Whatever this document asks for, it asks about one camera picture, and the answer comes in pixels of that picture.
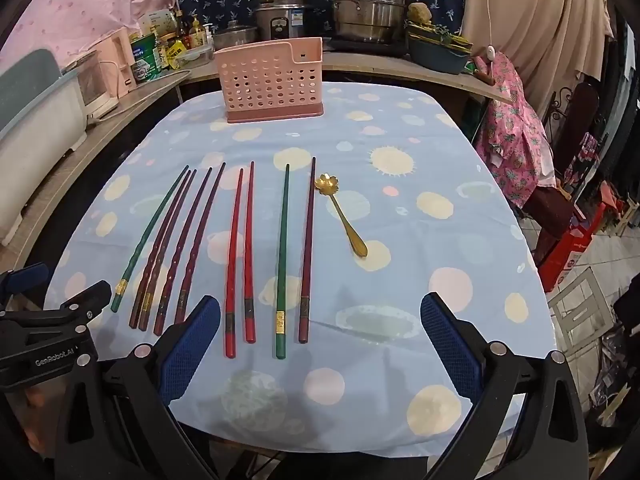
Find steel rice cooker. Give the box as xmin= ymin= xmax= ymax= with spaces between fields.
xmin=256 ymin=0 xmax=315 ymax=41

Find green leafy vegetables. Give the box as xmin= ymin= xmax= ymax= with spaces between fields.
xmin=430 ymin=24 xmax=468 ymax=43

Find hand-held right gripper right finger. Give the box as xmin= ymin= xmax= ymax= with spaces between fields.
xmin=420 ymin=291 xmax=591 ymax=480

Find small pot with glass lid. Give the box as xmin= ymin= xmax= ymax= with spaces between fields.
xmin=212 ymin=20 xmax=260 ymax=51

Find black induction cooker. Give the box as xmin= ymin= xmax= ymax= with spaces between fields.
xmin=325 ymin=35 xmax=408 ymax=58

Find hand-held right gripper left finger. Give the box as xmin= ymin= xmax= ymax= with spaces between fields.
xmin=59 ymin=295 xmax=223 ymax=480

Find green straight chopstick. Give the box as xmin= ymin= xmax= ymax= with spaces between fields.
xmin=275 ymin=163 xmax=291 ymax=360

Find white frame stool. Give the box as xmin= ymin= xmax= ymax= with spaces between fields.
xmin=547 ymin=266 xmax=616 ymax=356

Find chopsticks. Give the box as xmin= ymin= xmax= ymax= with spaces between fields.
xmin=224 ymin=168 xmax=245 ymax=359

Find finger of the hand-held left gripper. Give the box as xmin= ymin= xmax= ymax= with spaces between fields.
xmin=0 ymin=279 xmax=112 ymax=342
xmin=0 ymin=262 xmax=51 ymax=306

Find pink perforated utensil holder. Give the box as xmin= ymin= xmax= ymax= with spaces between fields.
xmin=214 ymin=36 xmax=325 ymax=125

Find yellow seasoning packet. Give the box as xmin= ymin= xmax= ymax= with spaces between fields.
xmin=165 ymin=40 xmax=189 ymax=69

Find dark red straight chopstick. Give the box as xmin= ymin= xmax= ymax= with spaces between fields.
xmin=298 ymin=156 xmax=317 ymax=345

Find red cardboard box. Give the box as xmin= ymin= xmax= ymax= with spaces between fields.
xmin=539 ymin=205 xmax=603 ymax=293

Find clear food container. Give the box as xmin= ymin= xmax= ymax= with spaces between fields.
xmin=175 ymin=45 xmax=215 ymax=68

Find pink floral apron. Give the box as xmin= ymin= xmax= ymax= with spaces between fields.
xmin=475 ymin=52 xmax=549 ymax=208

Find pink electric kettle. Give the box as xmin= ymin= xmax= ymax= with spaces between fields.
xmin=95 ymin=27 xmax=137 ymax=98

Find green tin can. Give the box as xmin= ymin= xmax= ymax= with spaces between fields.
xmin=131 ymin=34 xmax=164 ymax=83

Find row of hanging clothes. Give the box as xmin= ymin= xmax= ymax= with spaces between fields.
xmin=597 ymin=5 xmax=640 ymax=171

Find beige curtain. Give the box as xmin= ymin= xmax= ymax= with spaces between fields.
xmin=460 ymin=0 xmax=616 ymax=126

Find yellow colander bowl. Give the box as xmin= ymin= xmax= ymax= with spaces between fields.
xmin=407 ymin=22 xmax=473 ymax=53

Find person's left hand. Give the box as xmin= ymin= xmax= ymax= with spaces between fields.
xmin=17 ymin=387 xmax=66 ymax=461

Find stacked steel steamer pot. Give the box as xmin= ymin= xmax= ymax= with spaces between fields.
xmin=330 ymin=0 xmax=423 ymax=45

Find gold flower spoon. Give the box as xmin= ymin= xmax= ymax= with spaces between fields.
xmin=314 ymin=172 xmax=369 ymax=258

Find white dish cabinet blue lid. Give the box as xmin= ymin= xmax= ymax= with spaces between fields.
xmin=0 ymin=49 xmax=88 ymax=246

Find white cord with switch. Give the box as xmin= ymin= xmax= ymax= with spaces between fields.
xmin=475 ymin=0 xmax=498 ymax=61

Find bright red chopstick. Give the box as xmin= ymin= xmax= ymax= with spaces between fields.
xmin=243 ymin=161 xmax=257 ymax=345

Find blue plastic basin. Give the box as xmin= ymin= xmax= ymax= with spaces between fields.
xmin=407 ymin=37 xmax=473 ymax=75

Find blue planet print tablecloth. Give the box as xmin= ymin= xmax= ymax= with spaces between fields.
xmin=44 ymin=81 xmax=558 ymax=461

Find green wavy chopstick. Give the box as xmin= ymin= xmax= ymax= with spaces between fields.
xmin=110 ymin=165 xmax=191 ymax=314

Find soap pump bottle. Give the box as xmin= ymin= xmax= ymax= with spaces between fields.
xmin=190 ymin=15 xmax=209 ymax=49

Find pink spotted sheet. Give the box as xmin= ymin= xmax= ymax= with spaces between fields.
xmin=10 ymin=0 xmax=187 ymax=76

